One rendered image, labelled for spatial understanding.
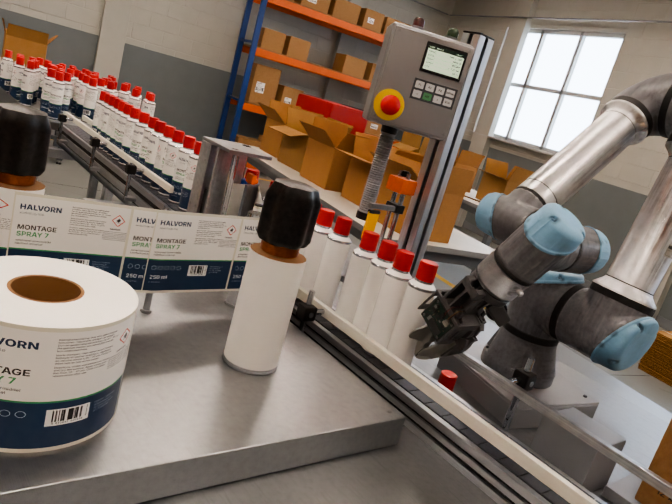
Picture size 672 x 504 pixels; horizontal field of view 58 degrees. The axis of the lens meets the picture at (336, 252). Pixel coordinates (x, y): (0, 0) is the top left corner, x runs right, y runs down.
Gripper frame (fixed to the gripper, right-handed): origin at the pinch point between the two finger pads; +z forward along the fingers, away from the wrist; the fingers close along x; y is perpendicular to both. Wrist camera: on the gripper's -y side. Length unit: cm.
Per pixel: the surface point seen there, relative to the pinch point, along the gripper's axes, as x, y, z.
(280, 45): -594, -360, 254
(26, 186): -35, 59, 5
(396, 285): -11.8, 2.7, -3.7
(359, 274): -19.6, 2.2, 3.4
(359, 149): -178, -148, 88
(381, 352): -3.2, 4.7, 4.8
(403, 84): -45, -2, -24
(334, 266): -26.2, 1.2, 9.2
